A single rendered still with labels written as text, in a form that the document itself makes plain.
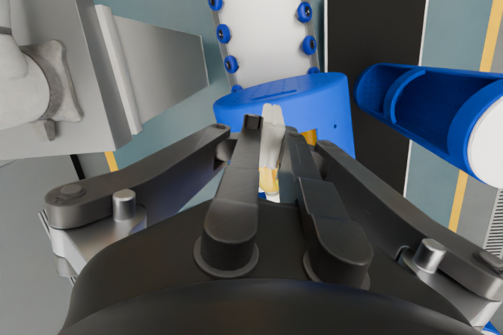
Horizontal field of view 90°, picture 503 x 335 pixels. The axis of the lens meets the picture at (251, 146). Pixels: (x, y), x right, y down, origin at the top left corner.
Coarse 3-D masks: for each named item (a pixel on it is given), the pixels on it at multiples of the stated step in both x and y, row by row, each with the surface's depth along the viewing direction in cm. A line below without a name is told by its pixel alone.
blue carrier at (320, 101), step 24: (336, 72) 54; (240, 96) 53; (264, 96) 46; (288, 96) 41; (312, 96) 41; (336, 96) 44; (216, 120) 52; (240, 120) 44; (288, 120) 42; (312, 120) 42; (336, 120) 45; (336, 144) 46; (264, 192) 74
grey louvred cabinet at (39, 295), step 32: (0, 160) 142; (32, 160) 148; (64, 160) 170; (0, 192) 129; (32, 192) 146; (0, 224) 128; (32, 224) 144; (0, 256) 127; (32, 256) 143; (0, 288) 126; (32, 288) 142; (64, 288) 162; (0, 320) 124; (32, 320) 140; (64, 320) 160
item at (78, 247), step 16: (128, 192) 7; (128, 208) 7; (96, 224) 7; (112, 224) 7; (128, 224) 7; (144, 224) 8; (64, 240) 7; (80, 240) 6; (96, 240) 6; (112, 240) 7; (64, 256) 7; (80, 256) 6
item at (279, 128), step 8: (272, 112) 19; (280, 112) 19; (280, 120) 17; (280, 128) 15; (272, 136) 16; (280, 136) 16; (272, 144) 16; (280, 144) 16; (272, 152) 16; (272, 160) 16; (272, 168) 17
